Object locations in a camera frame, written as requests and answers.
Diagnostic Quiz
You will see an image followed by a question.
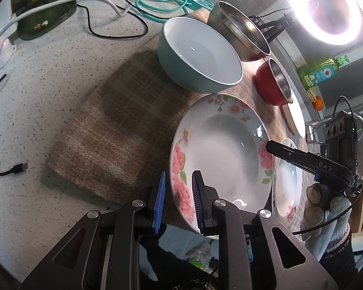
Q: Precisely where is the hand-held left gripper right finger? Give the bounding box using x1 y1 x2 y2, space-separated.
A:
191 170 339 290

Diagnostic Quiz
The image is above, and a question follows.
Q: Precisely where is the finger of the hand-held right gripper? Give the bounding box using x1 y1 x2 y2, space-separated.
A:
265 140 315 173

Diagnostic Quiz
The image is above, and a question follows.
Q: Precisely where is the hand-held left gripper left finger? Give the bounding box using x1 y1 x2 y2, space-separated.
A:
20 172 167 290

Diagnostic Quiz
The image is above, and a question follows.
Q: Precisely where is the small floral white plate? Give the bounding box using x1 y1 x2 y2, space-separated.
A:
272 138 303 224

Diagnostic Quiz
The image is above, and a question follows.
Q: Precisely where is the white leaf pattern plate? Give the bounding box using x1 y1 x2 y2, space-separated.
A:
280 92 306 136

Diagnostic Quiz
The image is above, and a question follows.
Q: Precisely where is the pink rose deep plate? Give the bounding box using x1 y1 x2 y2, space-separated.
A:
169 93 274 237

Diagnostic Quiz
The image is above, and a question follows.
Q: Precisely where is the red steel bowl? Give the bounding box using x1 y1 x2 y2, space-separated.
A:
253 58 293 107

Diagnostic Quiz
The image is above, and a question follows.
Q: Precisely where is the stainless steel bowl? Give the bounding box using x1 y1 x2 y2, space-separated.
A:
207 1 271 63

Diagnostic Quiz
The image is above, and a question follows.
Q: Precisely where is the teal ceramic bowl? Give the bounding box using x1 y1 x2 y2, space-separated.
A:
157 16 243 94

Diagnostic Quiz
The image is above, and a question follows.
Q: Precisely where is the person's right forearm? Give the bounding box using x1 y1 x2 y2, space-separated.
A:
318 232 356 281

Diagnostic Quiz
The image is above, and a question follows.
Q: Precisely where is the person's right hand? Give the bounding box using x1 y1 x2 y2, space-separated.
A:
301 182 351 257

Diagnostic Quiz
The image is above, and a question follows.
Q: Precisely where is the chrome faucet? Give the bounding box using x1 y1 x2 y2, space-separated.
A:
305 118 332 144

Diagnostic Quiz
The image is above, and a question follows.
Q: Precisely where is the green dish soap bottle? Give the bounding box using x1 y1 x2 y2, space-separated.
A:
296 55 351 91

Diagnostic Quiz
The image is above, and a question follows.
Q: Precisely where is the beige plaid cloth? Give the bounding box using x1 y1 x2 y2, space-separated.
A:
48 7 309 236

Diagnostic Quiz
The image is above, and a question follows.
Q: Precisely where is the black tripod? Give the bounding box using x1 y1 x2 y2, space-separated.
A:
251 12 294 41

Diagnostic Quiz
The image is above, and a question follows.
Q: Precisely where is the dark green glass dish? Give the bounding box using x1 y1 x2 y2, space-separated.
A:
17 0 77 41

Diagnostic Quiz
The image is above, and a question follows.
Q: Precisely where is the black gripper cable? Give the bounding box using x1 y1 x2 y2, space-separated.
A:
292 178 363 235

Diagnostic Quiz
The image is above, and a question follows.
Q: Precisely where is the ring light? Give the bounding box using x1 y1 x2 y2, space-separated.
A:
289 0 363 46

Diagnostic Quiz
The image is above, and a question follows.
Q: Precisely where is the black usb cable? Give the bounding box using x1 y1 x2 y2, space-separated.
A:
0 161 28 176

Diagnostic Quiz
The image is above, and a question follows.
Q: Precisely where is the thin black cable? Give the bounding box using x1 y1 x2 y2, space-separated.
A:
53 0 149 38

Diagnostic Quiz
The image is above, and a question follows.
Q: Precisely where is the thick white cable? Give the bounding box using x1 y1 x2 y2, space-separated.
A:
0 0 132 52

